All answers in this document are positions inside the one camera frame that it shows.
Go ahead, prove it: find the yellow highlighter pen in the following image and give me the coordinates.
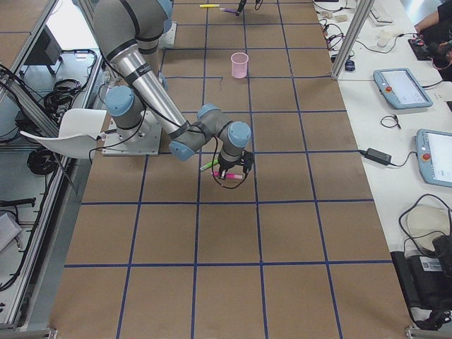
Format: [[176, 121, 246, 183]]
[[199, 4, 220, 8]]

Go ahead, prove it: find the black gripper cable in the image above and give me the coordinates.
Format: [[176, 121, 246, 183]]
[[210, 139, 248, 191]]

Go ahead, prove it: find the purple marker pen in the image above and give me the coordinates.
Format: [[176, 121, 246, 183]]
[[219, 7, 240, 16]]

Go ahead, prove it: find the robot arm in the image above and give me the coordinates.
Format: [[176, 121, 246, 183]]
[[93, 1, 254, 179]]

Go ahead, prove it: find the pink marker pen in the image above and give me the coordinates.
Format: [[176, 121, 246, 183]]
[[213, 171, 243, 179]]

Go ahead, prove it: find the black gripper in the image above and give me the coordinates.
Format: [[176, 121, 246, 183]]
[[217, 150, 254, 180]]

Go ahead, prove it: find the green highlighter pen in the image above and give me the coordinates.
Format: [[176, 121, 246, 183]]
[[199, 159, 218, 172]]

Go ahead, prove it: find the aluminium frame post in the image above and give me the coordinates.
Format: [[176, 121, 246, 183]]
[[331, 0, 374, 80]]

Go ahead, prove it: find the pink mesh cup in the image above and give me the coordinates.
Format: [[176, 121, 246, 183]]
[[230, 52, 249, 79]]

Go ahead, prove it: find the black power adapter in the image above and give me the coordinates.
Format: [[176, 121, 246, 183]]
[[358, 148, 391, 166]]

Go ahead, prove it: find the teach pendant tablet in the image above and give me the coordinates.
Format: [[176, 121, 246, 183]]
[[415, 129, 451, 187], [373, 68, 433, 109]]

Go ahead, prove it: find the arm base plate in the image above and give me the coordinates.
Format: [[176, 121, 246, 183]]
[[158, 20, 177, 49], [102, 110, 162, 156]]

